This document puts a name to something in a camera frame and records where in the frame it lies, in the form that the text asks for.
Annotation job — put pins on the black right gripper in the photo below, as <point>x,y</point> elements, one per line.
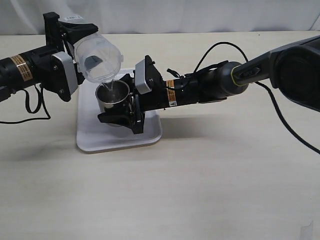
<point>141,103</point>

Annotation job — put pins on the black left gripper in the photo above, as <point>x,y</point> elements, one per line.
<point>53,65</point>

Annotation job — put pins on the stainless steel cup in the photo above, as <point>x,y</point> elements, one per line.
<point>113,98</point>

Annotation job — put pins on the clear plastic water bottle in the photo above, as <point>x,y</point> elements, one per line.
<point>96,58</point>

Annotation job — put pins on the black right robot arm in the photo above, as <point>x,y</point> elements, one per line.
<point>293,68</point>

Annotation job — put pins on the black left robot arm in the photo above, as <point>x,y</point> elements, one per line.
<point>16,74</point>

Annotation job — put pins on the white rectangular plastic tray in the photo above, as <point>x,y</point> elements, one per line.
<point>93,136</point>

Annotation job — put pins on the white backdrop curtain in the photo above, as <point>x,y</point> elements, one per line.
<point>25,17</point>

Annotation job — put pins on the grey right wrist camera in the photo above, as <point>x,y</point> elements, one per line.
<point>140,78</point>

